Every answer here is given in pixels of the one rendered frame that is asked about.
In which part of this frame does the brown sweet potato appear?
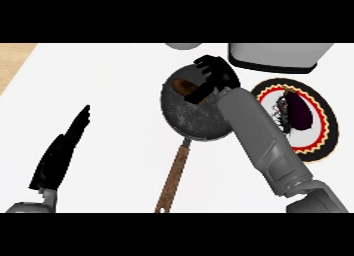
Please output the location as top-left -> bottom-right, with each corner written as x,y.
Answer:
171,78 -> 200,96

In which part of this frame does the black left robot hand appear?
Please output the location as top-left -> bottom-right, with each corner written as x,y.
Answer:
27,104 -> 92,192

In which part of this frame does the grey round object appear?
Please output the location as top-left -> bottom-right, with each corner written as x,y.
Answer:
163,43 -> 205,51

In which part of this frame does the dark purple eggplant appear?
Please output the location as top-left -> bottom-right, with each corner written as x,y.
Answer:
281,89 -> 315,132

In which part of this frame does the dark grey frying pan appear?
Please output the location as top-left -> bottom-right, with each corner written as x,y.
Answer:
153,63 -> 236,214

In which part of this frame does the pale grey appliance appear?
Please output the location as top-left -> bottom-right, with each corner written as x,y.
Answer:
227,43 -> 335,75

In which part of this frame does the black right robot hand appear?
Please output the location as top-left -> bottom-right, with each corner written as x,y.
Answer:
183,54 -> 242,105

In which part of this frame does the black red patterned plate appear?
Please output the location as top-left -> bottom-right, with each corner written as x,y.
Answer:
249,77 -> 340,164

